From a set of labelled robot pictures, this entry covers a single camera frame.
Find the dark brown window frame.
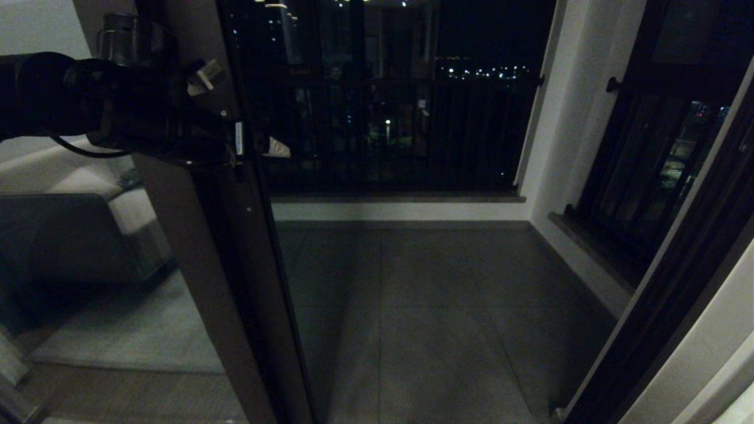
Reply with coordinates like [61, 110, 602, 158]
[574, 0, 754, 283]

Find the grey rug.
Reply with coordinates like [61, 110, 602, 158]
[29, 268, 227, 376]

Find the black cable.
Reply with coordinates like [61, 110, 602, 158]
[50, 134, 133, 160]

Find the brown framed sliding glass door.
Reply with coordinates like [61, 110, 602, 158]
[138, 0, 316, 424]

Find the wide black balcony railing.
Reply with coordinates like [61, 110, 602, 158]
[236, 74, 543, 194]

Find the recessed door handle plate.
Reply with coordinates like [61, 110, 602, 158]
[223, 109, 258, 214]

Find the light grey sofa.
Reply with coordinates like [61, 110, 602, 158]
[0, 138, 174, 283]

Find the brown framed fixed glass panel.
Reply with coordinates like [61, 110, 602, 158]
[0, 0, 277, 424]

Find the short grey stone sill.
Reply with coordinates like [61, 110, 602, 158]
[549, 213, 637, 295]

